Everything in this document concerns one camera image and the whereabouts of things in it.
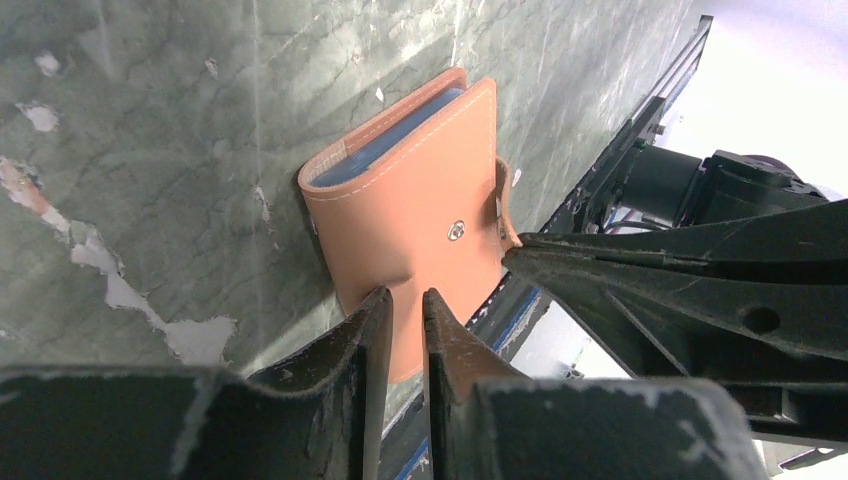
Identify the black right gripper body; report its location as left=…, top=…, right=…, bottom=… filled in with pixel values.
left=722, top=379, right=847, bottom=444

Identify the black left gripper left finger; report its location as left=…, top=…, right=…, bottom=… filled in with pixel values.
left=1, top=287, right=393, bottom=479

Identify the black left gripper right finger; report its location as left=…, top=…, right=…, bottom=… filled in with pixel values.
left=422, top=289, right=767, bottom=479

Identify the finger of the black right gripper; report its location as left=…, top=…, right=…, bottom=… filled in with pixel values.
left=504, top=201, right=847, bottom=383

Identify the pink leather card holder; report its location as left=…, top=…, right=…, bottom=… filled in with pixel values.
left=297, top=67, right=520, bottom=384

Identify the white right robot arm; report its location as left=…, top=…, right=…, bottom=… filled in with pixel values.
left=505, top=146, right=847, bottom=448

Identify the aluminium frame rail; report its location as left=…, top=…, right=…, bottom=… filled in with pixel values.
left=651, top=15, right=714, bottom=112

